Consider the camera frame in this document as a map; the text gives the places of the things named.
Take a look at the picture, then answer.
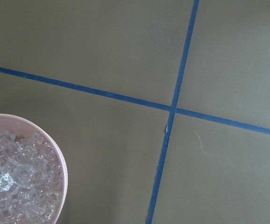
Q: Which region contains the pile of clear ice cubes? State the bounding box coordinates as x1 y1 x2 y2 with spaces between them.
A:
0 130 63 224

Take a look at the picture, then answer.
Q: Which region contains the pink bowl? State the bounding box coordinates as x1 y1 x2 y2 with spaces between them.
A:
0 113 68 224

